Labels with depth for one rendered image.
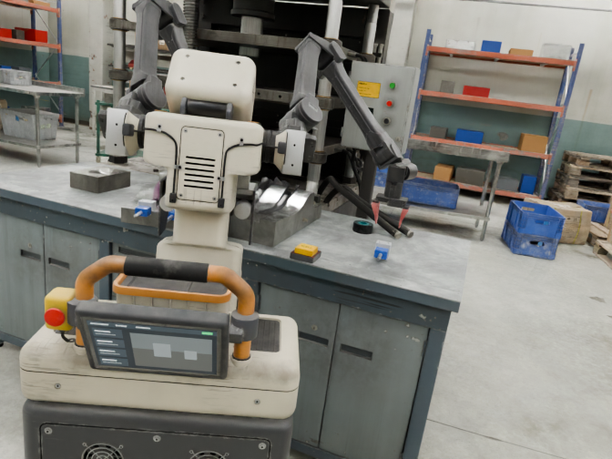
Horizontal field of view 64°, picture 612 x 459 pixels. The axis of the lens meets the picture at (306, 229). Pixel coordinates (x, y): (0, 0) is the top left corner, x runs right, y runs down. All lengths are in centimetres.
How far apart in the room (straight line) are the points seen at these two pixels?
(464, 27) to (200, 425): 771
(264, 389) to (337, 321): 70
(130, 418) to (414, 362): 92
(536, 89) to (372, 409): 702
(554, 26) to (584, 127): 151
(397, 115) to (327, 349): 116
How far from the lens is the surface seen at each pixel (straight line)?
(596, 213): 701
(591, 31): 848
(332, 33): 233
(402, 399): 173
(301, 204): 186
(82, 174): 226
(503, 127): 829
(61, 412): 112
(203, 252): 131
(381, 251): 166
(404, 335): 162
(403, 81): 236
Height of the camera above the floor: 134
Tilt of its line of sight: 17 degrees down
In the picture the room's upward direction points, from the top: 7 degrees clockwise
